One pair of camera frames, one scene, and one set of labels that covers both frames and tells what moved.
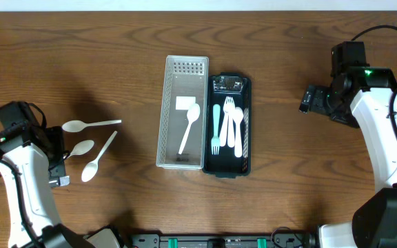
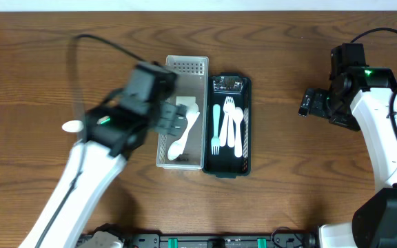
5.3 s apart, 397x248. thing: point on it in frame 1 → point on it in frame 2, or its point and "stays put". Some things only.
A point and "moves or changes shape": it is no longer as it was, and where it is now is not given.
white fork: (229, 106) stays put
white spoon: (91, 169) moves or changes shape
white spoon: (192, 115) stays put
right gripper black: (310, 100) stays put
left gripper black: (58, 151) → (166, 117)
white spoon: (238, 115) stays put
